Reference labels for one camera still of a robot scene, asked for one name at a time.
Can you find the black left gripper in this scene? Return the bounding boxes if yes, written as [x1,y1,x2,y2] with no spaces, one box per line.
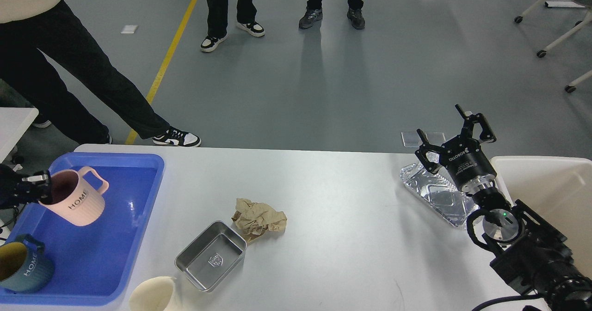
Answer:
[0,164,52,210]

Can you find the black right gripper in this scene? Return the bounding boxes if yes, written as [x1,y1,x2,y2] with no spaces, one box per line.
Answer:
[414,104,497,196]

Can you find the pink ribbed mug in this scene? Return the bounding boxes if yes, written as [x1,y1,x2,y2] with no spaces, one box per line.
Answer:
[39,166,110,226]

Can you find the aluminium foil tray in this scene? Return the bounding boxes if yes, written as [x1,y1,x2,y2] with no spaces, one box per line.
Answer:
[399,161,478,230]

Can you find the stainless steel tray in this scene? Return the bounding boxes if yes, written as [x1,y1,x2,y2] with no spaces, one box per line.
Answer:
[175,221,247,292]

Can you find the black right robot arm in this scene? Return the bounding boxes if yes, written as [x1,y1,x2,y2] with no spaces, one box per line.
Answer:
[415,105,592,311]

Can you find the clear floor plate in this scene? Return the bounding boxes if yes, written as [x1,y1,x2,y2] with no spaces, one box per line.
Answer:
[425,132,447,146]
[401,131,423,147]

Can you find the white side table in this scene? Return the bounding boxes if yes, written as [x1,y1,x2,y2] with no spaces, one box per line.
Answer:
[0,107,39,166]

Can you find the dark teal mug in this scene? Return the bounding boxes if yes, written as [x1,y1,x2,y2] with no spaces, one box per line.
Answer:
[0,234,55,293]

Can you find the blue plastic bin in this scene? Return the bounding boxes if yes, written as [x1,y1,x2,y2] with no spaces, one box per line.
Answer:
[0,152,165,311]

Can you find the cream plastic bin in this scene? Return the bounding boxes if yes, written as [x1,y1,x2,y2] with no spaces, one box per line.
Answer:
[491,156,592,277]

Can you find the cream cup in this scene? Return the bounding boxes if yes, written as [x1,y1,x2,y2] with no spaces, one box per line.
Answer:
[129,276,183,311]

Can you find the person with grey sneakers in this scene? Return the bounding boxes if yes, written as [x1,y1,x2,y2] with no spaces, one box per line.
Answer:
[298,0,366,30]

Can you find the white rolling chair base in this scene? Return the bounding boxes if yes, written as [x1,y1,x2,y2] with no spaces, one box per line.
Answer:
[513,0,592,93]

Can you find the crumpled brown paper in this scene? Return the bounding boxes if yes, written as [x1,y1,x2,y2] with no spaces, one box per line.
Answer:
[231,199,287,243]

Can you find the person with black-white sneakers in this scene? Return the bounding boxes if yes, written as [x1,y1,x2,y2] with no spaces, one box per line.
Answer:
[200,0,265,53]

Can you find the black cables on floor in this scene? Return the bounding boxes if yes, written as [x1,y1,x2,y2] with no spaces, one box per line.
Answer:
[0,205,21,242]

